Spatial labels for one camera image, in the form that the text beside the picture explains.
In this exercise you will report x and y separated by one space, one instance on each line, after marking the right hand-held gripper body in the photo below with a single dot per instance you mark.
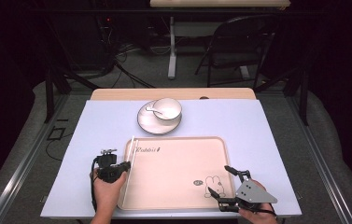
253 193

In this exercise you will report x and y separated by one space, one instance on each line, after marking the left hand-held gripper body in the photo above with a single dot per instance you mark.
107 166

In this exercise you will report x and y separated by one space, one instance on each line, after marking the white chopstick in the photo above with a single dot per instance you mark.
126 189
130 149

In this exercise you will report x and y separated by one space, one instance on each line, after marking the pink tray with rabbit print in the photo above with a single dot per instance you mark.
176 177

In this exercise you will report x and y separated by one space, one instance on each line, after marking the white plate with dark rim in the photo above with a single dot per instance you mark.
155 128

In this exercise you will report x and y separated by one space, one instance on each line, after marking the white ceramic spoon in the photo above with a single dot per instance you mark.
155 111

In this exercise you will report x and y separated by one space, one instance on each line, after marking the white bowl with dark rim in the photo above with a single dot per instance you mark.
169 109

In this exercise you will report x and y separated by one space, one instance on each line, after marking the person's right hand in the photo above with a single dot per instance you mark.
257 216

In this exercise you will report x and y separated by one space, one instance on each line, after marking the person's left hand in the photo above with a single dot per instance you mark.
106 194

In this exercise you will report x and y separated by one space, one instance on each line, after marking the light blue table mat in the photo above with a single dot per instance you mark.
102 124

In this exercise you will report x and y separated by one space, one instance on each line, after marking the black floor socket box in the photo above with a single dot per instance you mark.
55 133

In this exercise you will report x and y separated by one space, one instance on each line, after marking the light wooden table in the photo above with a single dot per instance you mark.
117 93

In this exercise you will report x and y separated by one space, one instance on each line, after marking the black metal stand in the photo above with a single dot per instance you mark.
303 99
49 93

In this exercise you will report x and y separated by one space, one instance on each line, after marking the black folding chair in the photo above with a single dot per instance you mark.
236 40

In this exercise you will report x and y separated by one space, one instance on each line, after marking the dark equipment with red light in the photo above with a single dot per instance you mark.
106 26

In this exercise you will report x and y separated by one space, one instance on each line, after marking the aluminium floor rail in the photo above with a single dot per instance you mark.
320 161
24 168

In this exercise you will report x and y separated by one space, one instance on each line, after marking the white desk frame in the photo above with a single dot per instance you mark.
172 56

